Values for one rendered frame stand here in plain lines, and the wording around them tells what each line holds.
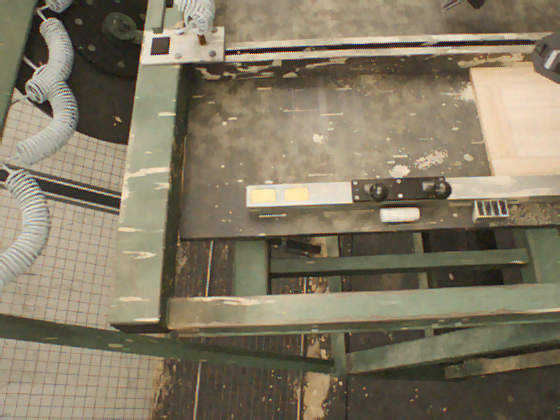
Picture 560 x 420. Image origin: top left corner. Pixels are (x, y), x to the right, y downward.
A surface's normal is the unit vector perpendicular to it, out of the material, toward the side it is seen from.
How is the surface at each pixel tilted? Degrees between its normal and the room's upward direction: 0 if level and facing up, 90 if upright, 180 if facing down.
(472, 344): 0
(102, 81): 90
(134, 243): 51
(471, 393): 0
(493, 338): 0
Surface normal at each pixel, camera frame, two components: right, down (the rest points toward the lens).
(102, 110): 0.59, -0.34
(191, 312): -0.04, -0.40
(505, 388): -0.81, -0.22
